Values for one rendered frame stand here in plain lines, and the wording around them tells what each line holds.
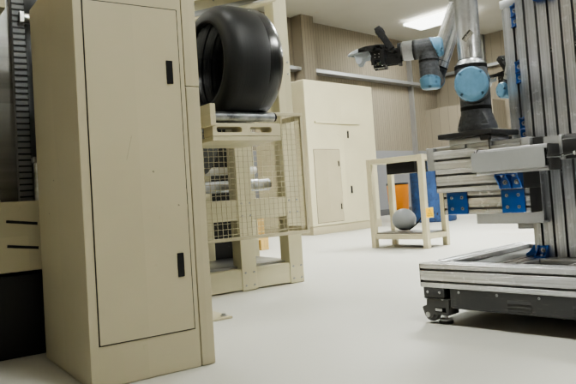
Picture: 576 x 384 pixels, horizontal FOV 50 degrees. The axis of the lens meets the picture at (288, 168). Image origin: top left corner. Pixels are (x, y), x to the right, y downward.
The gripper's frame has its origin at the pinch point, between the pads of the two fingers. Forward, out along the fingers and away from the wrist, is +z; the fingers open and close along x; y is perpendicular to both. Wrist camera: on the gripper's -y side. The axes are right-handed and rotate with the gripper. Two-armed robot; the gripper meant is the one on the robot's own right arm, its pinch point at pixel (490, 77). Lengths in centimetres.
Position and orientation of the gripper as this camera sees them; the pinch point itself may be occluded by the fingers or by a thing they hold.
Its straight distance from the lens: 341.6
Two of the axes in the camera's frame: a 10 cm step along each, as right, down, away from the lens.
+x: 9.3, -1.8, 3.1
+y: 1.9, 9.8, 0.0
